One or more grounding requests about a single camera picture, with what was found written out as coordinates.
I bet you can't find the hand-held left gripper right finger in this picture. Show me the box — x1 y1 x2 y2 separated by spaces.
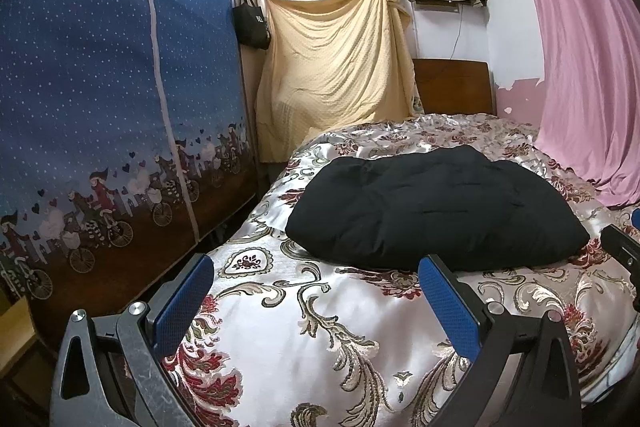
417 254 583 427

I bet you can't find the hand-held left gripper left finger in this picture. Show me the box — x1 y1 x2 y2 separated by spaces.
49 253 216 427

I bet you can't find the black jacket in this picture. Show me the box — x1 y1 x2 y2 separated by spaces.
285 144 591 272

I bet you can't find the floral satin bedspread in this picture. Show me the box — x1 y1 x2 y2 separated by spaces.
162 112 640 427

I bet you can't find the pink curtain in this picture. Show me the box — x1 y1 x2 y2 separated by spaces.
495 0 640 208

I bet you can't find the wooden furniture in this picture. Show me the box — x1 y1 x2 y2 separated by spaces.
0 294 57 427

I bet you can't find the wooden headboard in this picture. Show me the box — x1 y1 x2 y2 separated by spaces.
412 58 496 116

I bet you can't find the blue fabric wardrobe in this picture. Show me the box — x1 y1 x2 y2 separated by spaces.
0 0 258 339

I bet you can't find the beige hanging cloth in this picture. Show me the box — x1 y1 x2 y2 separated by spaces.
255 0 422 164

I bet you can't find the black hanging bag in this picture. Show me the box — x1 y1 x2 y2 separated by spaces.
232 0 272 52

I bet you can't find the wall cable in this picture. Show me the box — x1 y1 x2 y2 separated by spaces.
451 4 465 60

